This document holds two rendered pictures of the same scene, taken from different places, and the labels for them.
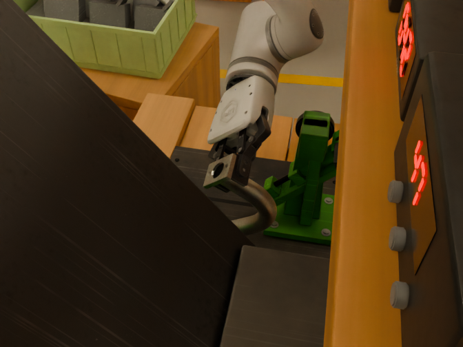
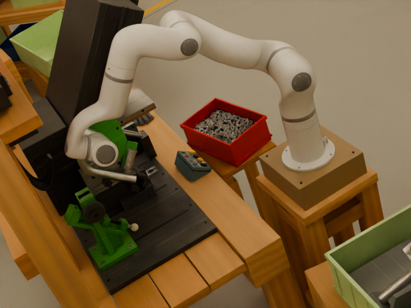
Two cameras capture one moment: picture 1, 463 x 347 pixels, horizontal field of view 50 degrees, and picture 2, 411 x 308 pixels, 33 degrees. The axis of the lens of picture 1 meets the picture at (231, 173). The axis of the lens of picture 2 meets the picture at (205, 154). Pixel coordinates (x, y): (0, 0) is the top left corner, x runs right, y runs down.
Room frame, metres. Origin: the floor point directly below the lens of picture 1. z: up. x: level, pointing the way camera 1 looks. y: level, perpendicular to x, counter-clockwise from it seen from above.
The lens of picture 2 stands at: (2.56, -0.61, 2.47)
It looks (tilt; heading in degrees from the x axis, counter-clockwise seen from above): 35 degrees down; 154
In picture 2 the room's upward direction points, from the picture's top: 21 degrees counter-clockwise
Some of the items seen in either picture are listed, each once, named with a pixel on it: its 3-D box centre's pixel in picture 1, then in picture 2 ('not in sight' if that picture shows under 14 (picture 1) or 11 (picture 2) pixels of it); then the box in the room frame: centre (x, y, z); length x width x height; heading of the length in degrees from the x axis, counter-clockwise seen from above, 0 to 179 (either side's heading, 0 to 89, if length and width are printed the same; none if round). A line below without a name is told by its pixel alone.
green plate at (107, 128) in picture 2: not in sight; (103, 130); (0.43, 0.09, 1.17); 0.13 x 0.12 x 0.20; 169
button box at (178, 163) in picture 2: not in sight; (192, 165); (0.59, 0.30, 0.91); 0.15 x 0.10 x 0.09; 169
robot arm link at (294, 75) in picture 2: not in sight; (295, 86); (1.01, 0.55, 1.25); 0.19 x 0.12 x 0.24; 158
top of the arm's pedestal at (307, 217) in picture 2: not in sight; (315, 179); (0.98, 0.55, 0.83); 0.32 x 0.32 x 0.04; 80
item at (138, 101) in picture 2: not in sight; (104, 121); (0.29, 0.16, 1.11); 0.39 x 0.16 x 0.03; 79
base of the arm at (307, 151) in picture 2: not in sight; (303, 134); (0.98, 0.56, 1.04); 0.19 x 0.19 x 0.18
